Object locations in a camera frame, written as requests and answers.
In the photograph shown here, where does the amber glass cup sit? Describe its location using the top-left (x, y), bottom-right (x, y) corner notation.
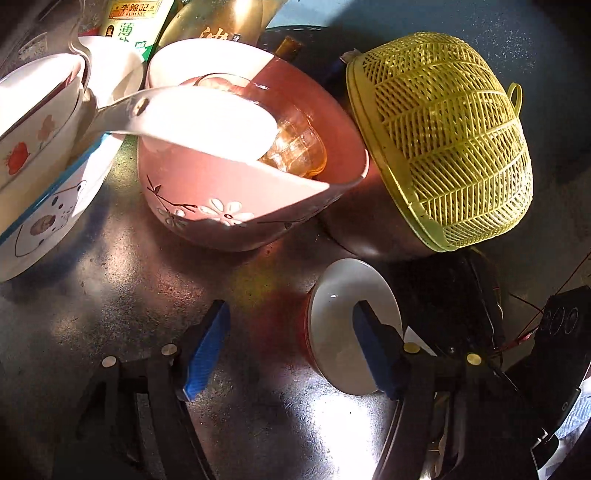
top-left (189, 73), bottom-right (328, 179)

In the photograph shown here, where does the red wire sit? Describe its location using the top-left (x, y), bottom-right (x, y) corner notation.
top-left (493, 250), bottom-right (591, 354)

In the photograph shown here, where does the blue rim bear bowl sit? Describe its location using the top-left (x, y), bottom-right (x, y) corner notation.
top-left (1, 134), bottom-right (124, 282)

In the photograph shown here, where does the pink blossom bowl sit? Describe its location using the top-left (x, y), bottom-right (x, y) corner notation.
top-left (137, 39), bottom-right (370, 252)

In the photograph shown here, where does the white ceramic spoon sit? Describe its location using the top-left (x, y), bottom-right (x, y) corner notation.
top-left (81, 85), bottom-right (279, 162)

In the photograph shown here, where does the copper metal basin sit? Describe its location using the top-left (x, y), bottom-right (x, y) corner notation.
top-left (322, 168), bottom-right (435, 262)

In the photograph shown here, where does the red white bowl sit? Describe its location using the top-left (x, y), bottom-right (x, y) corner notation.
top-left (303, 258), bottom-right (403, 396)

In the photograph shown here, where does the clear labelled sauce bottle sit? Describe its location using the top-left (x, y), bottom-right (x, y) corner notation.
top-left (99, 0), bottom-right (175, 61)

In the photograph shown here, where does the yellow plastic food cover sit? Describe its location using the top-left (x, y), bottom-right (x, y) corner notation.
top-left (346, 32), bottom-right (534, 252)

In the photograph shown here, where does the white stacked small bowl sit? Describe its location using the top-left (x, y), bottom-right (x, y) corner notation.
top-left (0, 35), bottom-right (146, 232)

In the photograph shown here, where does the yellow oil bottle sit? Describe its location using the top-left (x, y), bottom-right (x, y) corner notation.
top-left (158, 0), bottom-right (287, 48)

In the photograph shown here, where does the black device with cables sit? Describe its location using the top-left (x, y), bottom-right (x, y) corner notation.
top-left (388, 249), bottom-right (590, 463)

